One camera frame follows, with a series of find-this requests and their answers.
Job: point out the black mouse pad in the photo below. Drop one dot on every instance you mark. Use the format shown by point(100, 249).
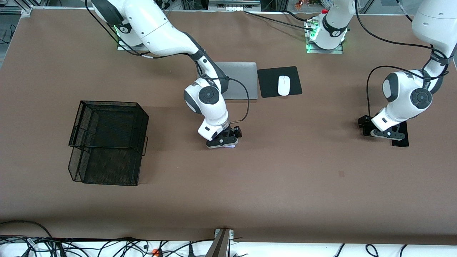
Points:
point(267, 82)

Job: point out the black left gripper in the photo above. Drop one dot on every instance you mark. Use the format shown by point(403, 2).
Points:
point(363, 122)

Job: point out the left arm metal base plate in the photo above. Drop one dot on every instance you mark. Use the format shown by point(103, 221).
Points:
point(314, 51)

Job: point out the grey metal frame rail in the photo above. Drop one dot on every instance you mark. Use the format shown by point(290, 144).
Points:
point(234, 5)

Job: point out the grey metal table bracket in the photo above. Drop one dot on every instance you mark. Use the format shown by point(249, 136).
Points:
point(221, 242)

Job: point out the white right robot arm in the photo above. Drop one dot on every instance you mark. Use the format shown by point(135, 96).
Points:
point(157, 32)

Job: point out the black slab smartphone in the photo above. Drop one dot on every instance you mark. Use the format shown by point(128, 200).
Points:
point(400, 142)

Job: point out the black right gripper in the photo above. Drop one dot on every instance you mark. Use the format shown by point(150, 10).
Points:
point(234, 132)

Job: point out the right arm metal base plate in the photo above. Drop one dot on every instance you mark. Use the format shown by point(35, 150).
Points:
point(123, 47)

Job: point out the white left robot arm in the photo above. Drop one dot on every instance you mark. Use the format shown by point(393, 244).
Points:
point(403, 96)

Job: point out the lavender flip phone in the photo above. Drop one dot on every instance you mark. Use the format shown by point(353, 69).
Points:
point(230, 146)

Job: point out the black flip phone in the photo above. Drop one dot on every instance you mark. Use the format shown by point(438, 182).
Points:
point(366, 132)

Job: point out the silver closed laptop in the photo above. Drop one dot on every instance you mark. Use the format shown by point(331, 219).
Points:
point(242, 80)

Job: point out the white computer mouse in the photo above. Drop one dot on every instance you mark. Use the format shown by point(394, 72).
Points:
point(284, 85)

